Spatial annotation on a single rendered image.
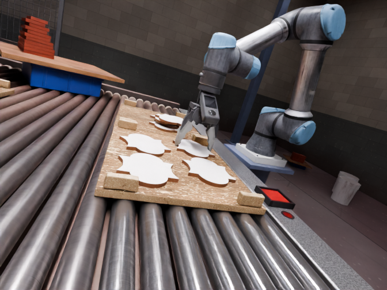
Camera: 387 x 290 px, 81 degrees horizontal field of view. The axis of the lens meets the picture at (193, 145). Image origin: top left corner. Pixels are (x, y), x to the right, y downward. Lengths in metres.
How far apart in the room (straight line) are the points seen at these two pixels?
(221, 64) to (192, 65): 5.12
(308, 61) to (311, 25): 0.12
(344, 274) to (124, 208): 0.39
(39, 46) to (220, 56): 0.96
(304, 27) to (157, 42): 4.75
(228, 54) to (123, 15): 4.93
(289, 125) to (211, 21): 5.12
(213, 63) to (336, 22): 0.50
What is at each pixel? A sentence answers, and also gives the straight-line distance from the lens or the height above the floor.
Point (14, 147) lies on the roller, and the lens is 0.61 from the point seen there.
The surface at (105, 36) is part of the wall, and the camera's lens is 5.52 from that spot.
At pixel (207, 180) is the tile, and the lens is 0.53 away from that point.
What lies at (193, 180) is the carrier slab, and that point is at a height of 0.94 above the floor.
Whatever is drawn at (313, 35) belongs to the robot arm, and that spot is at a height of 1.42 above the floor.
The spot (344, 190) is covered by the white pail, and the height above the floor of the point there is 0.23.
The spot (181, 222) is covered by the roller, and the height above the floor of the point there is 0.92.
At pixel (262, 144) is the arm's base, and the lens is 1.15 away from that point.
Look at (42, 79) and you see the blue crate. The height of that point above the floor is 0.96.
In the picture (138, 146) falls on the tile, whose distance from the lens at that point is 0.62.
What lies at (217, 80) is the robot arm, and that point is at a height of 1.17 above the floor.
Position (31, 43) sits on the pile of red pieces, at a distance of 1.40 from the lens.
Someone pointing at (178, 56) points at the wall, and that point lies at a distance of 5.71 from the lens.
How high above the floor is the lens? 1.15
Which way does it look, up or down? 16 degrees down
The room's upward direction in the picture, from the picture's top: 17 degrees clockwise
